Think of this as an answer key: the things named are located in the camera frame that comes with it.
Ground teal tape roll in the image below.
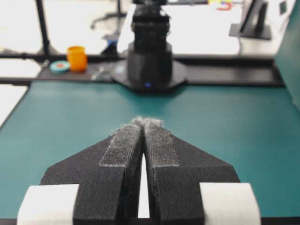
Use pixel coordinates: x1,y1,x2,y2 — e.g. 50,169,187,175
49,60,70,74

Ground black monitor stand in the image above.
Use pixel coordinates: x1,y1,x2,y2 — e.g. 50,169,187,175
229,0,271,40

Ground black tripod pole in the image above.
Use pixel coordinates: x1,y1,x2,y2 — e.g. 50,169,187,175
35,0,58,55

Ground orange plastic jar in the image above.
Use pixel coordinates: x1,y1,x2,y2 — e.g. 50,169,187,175
67,45,88,72

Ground black aluminium frame rail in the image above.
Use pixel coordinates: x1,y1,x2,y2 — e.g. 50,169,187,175
0,52,285,87

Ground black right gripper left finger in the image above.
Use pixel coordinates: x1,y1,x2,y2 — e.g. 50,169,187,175
16,123,143,225

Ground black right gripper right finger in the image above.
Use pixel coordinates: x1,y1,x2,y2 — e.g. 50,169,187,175
143,121,261,225

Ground black office chair base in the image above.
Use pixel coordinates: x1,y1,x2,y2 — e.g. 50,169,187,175
90,0,127,30

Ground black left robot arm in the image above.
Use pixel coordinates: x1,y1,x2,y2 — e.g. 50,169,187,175
112,0,187,92

